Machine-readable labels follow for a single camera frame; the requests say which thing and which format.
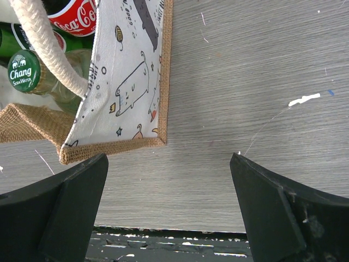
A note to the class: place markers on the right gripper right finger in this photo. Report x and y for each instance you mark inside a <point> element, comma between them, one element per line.
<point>286,220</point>

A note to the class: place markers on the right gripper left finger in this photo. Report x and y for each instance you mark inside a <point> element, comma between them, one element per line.
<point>52,219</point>

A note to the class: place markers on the canvas tote bag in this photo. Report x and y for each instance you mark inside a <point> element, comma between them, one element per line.
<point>123,81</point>

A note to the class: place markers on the clear glass bottle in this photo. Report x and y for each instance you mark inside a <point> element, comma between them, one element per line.
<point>29,75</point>

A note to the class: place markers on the green bottle yellow label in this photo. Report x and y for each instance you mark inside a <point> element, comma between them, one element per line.
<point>14,39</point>

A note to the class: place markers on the cola glass bottle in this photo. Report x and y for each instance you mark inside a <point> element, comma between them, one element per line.
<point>77,17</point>

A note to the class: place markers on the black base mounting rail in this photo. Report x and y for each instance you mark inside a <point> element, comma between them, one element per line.
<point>141,244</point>

